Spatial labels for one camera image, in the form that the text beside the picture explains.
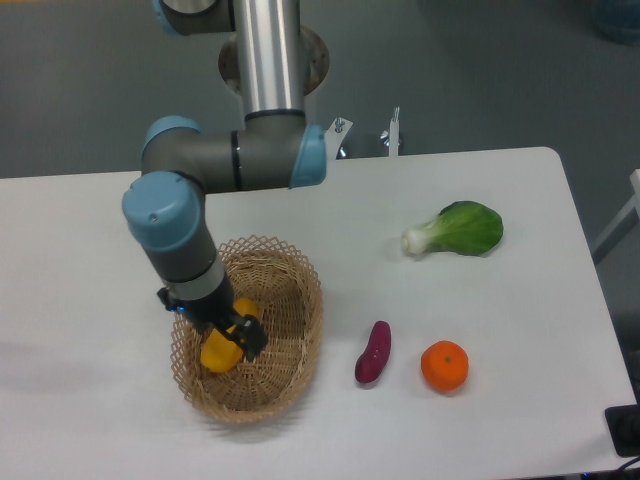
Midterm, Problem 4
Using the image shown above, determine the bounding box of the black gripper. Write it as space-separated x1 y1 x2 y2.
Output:
156 277 268 362

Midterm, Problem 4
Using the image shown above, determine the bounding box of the yellow mango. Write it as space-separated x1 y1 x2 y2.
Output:
200 297 260 374

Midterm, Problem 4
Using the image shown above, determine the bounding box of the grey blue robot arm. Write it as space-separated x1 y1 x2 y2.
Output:
122 1 327 360

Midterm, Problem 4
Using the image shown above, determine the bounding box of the woven wicker basket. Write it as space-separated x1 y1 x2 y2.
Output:
170 235 323 424

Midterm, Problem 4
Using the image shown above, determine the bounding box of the purple sweet potato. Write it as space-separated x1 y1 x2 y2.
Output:
354 321 392 384

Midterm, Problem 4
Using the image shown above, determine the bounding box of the orange tangerine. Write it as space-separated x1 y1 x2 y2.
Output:
420 340 469 392

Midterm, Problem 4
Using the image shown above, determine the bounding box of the green bok choy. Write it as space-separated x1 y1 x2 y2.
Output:
400 201 504 256

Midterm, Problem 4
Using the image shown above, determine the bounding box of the black device at edge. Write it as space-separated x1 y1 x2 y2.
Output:
604 404 639 458

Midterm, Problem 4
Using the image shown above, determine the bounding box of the white clamp bracket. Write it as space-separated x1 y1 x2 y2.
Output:
380 106 401 157

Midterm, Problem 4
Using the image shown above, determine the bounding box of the white table leg frame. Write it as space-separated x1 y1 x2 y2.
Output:
591 169 639 265

